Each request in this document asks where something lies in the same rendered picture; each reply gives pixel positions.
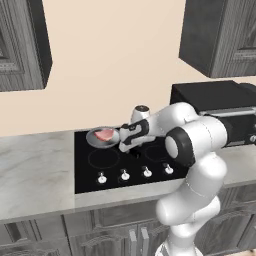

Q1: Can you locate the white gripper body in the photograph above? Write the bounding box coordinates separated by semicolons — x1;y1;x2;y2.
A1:
118;133;147;154

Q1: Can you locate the pink raw steak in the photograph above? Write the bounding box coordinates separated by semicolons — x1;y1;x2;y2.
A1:
94;129;115;143

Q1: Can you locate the grey frying pan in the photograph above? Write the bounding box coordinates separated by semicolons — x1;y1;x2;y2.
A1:
85;126;121;150

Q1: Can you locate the silver hob knob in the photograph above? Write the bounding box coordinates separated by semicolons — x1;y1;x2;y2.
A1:
142;165;153;179
96;171;108;185
120;168;131;182
163;162;175;176

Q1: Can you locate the black hob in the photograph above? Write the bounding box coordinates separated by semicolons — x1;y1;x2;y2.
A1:
73;127;192;195

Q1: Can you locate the dark grey drawer front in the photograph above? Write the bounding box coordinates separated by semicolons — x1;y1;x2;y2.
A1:
63;199;161;231

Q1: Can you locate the dark grey cupboard door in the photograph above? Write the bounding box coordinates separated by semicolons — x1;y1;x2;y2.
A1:
67;224;139;256
0;216;72;256
196;199;256;256
137;220;172;256

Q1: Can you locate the black microwave oven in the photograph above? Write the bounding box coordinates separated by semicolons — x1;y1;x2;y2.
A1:
169;80;256;148

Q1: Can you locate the grey cupboard door handle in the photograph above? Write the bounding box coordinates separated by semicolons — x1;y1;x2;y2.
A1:
140;226;150;256
128;229;138;256

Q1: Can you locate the dark grey wall cupboard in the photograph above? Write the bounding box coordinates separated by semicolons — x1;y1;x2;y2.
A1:
178;0;256;80
0;0;54;93

